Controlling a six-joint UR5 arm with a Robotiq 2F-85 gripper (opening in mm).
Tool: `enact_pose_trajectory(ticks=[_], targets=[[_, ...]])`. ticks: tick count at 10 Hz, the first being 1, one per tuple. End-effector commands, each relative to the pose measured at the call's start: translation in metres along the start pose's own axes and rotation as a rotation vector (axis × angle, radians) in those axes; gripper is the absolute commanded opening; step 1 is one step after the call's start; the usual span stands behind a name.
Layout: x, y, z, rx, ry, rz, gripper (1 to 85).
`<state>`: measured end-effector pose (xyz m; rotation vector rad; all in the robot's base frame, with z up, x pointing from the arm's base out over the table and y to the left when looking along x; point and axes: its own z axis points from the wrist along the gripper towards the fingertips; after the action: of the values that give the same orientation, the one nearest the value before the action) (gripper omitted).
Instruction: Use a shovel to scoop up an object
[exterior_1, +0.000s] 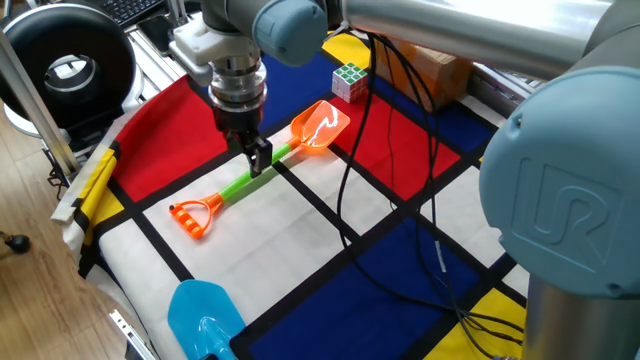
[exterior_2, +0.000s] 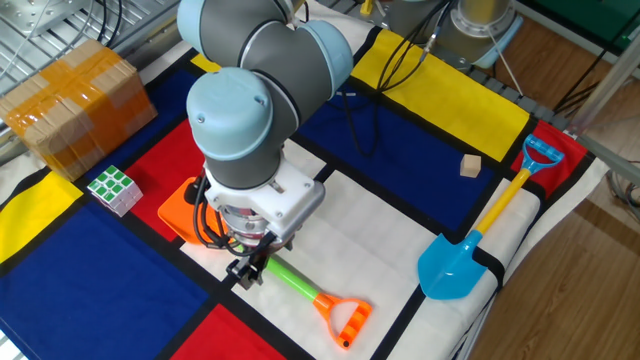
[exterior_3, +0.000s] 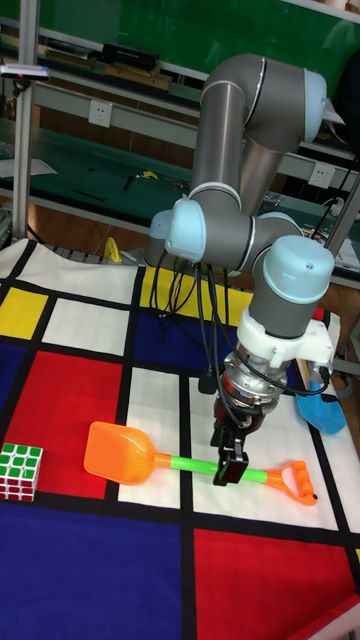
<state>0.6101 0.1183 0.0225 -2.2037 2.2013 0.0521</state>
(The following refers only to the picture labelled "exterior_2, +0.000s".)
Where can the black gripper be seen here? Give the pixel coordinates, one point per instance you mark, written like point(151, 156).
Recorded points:
point(267, 247)

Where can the white-edged puzzle cube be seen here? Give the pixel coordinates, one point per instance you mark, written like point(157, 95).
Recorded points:
point(115, 192)

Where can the colour-block tablecloth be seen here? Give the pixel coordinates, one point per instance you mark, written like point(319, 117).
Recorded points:
point(100, 280)

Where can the small wooden cube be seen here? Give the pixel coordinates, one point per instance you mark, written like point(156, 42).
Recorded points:
point(470, 166)

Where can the taped cardboard box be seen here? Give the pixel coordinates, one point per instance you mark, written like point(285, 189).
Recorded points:
point(75, 105)

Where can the yellow clip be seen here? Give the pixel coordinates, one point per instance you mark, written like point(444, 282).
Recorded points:
point(366, 6)

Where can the grey metal mounting base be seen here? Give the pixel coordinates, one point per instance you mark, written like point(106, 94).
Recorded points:
point(30, 15)

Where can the white wrist bracket silver box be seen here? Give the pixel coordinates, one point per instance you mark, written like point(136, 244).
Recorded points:
point(280, 205)

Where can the aluminium frame post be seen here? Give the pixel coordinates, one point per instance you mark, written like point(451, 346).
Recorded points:
point(607, 90)

